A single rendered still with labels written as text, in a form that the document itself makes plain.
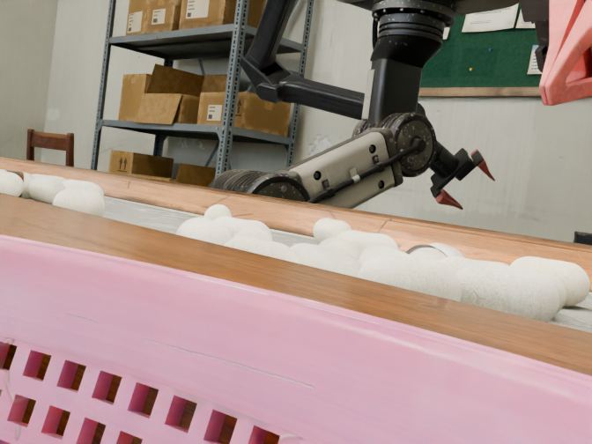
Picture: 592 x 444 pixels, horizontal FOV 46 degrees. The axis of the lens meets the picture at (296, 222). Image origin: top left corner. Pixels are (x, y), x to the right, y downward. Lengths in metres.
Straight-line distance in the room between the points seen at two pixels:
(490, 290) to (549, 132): 2.34
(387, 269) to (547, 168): 2.34
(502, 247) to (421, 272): 0.24
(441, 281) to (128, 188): 0.58
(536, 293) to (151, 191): 0.54
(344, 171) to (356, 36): 2.14
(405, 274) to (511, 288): 0.04
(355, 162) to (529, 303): 0.83
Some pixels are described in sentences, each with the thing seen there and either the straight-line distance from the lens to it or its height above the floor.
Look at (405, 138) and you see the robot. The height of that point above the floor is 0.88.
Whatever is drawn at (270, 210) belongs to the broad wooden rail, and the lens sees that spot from 0.61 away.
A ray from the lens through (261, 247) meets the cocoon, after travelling 0.25.
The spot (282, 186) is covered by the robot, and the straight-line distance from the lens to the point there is 0.98.
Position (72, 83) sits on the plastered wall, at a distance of 5.19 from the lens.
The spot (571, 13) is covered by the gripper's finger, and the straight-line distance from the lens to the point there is 0.48.
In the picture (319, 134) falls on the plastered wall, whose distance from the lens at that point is 3.20.
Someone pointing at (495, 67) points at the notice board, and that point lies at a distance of 2.71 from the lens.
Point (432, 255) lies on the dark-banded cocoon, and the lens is 0.30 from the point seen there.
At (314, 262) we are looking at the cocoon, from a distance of 0.25.
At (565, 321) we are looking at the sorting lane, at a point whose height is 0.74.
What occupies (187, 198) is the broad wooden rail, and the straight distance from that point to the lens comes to 0.69.
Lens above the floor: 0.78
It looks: 3 degrees down
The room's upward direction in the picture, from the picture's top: 7 degrees clockwise
